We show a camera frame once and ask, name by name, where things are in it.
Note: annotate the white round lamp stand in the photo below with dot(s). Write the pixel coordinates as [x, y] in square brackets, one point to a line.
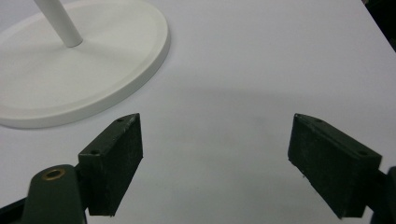
[62, 81]

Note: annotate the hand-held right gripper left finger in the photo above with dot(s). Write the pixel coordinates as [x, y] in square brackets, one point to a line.
[113, 161]

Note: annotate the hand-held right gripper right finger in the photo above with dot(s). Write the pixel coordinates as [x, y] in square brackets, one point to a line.
[330, 168]

